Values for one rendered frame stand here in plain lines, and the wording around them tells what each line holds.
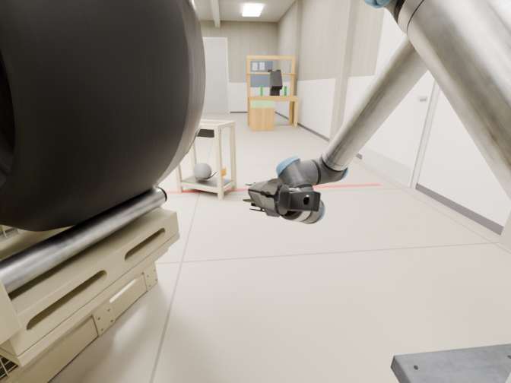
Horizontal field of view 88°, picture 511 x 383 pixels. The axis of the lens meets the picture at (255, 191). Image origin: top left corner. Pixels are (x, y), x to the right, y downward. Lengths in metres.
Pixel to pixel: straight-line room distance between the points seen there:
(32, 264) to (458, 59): 0.62
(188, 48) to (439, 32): 0.35
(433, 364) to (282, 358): 0.79
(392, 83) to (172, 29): 0.46
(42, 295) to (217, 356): 1.03
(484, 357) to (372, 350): 0.76
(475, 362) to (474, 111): 0.57
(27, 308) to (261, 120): 7.11
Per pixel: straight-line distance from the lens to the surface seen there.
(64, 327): 0.55
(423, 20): 0.46
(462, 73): 0.41
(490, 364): 0.83
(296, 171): 0.83
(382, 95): 0.70
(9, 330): 0.48
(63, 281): 0.53
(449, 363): 0.78
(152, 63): 0.42
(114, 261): 0.57
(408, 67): 0.67
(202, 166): 3.02
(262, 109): 7.37
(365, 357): 1.50
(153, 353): 1.50
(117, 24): 0.39
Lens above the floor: 1.15
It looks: 22 degrees down
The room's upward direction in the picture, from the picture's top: straight up
